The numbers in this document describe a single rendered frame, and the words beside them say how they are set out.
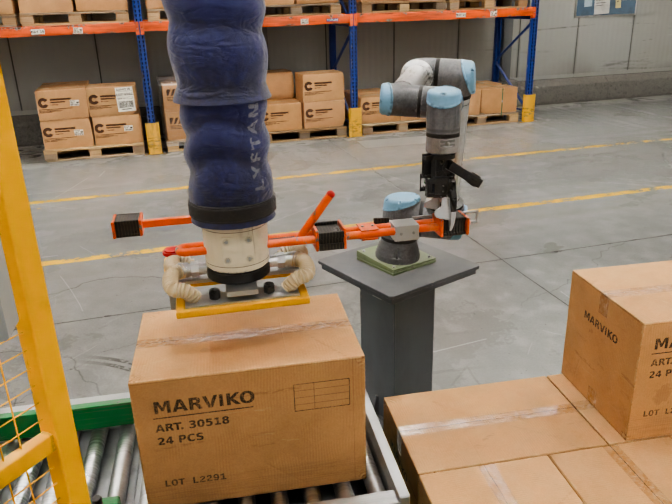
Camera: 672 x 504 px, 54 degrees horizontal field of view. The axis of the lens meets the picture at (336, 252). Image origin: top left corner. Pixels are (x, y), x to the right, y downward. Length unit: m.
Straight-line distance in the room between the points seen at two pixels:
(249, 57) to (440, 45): 9.59
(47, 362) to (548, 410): 1.55
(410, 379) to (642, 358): 1.20
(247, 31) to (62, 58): 8.60
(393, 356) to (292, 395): 1.16
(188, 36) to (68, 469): 0.97
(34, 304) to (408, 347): 1.86
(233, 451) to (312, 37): 8.94
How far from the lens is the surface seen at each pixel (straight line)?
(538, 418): 2.27
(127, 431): 2.27
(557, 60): 12.19
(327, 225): 1.82
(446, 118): 1.76
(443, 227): 1.83
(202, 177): 1.63
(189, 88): 1.60
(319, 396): 1.77
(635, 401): 2.18
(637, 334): 2.08
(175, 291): 1.69
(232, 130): 1.59
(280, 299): 1.69
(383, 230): 1.80
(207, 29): 1.56
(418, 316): 2.87
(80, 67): 10.11
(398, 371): 2.91
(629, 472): 2.13
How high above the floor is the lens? 1.82
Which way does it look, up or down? 21 degrees down
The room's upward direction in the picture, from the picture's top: 2 degrees counter-clockwise
